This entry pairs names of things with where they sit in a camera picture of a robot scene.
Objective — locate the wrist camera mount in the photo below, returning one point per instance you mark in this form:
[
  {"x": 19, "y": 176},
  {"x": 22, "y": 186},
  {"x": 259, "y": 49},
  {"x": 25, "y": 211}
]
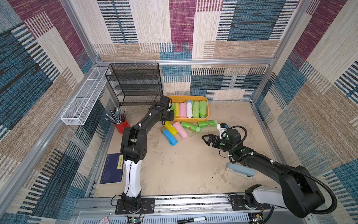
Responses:
[
  {"x": 165, "y": 102},
  {"x": 222, "y": 130}
]

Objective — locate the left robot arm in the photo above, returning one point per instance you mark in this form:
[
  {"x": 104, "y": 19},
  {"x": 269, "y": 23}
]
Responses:
[{"x": 134, "y": 149}]

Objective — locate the blue trash bag roll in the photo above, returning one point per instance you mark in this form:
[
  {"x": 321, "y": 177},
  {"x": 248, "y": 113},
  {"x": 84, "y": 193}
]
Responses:
[{"x": 171, "y": 139}]

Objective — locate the pink roll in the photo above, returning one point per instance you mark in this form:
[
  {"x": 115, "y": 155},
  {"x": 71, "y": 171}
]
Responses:
[
  {"x": 183, "y": 112},
  {"x": 181, "y": 130}
]

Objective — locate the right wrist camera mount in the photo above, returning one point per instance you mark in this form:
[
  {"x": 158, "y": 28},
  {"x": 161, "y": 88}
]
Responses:
[{"x": 222, "y": 130}]

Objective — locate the white wire wall basket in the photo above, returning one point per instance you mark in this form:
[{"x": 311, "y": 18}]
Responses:
[{"x": 82, "y": 104}]

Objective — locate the red pen cup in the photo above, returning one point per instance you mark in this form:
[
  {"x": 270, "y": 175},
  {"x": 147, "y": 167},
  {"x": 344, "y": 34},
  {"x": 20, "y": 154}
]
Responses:
[{"x": 121, "y": 126}]

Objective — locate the fat green roll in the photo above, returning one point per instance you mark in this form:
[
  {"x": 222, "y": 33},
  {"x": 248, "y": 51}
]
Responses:
[{"x": 203, "y": 109}]

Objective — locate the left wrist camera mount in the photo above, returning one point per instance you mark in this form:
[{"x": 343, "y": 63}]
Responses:
[{"x": 165, "y": 102}]

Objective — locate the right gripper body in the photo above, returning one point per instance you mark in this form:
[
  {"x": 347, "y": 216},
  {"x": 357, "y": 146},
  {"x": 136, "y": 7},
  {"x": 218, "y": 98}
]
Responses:
[{"x": 215, "y": 141}]

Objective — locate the yellow roll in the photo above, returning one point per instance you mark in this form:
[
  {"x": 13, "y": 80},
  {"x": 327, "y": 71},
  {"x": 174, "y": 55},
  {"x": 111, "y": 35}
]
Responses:
[
  {"x": 170, "y": 128},
  {"x": 176, "y": 110}
]

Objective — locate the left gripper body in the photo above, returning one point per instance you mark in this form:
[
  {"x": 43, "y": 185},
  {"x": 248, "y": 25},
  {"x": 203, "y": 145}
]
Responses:
[{"x": 170, "y": 116}]

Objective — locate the green roll with red label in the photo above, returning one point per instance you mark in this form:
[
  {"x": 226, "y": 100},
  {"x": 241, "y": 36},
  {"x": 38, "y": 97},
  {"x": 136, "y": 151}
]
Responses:
[{"x": 208, "y": 123}]

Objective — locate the dark blue booklet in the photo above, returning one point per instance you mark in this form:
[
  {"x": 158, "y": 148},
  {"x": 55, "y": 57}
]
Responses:
[{"x": 113, "y": 169}]

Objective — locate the short green roll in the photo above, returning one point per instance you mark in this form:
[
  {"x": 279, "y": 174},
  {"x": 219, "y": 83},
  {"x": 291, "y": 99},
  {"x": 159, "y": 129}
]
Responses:
[{"x": 191, "y": 127}]

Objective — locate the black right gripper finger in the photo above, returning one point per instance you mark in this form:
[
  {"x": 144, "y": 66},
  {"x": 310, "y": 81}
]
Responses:
[
  {"x": 210, "y": 142},
  {"x": 208, "y": 137}
]

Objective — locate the yellow plastic storage box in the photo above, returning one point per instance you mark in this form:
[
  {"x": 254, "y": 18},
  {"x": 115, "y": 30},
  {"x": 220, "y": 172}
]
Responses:
[{"x": 183, "y": 99}]

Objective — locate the black mesh shelf rack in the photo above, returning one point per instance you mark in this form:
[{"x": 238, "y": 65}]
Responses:
[{"x": 135, "y": 83}]

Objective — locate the black marker pen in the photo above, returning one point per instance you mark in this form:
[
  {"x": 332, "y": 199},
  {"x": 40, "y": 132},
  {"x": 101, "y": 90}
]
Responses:
[{"x": 191, "y": 220}]

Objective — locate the white roll with blue band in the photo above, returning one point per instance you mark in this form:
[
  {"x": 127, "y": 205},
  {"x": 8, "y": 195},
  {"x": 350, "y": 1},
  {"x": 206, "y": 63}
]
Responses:
[{"x": 189, "y": 109}]

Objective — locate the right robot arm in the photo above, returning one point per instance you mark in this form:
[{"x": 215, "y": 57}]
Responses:
[{"x": 300, "y": 192}]

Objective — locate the grey blue stapler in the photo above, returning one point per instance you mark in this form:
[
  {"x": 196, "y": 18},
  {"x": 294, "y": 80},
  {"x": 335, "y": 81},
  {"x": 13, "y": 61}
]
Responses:
[{"x": 240, "y": 170}]

